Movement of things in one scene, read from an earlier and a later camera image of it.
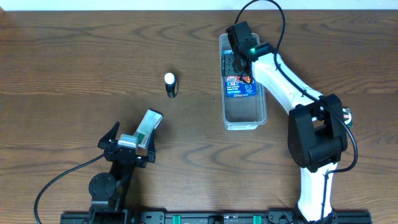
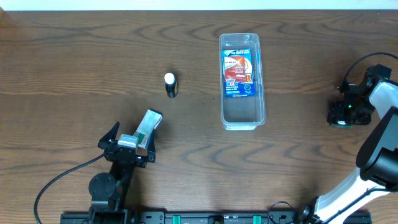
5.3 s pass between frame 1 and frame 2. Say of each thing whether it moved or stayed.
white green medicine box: stayed
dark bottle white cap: stayed
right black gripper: moved
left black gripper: stayed
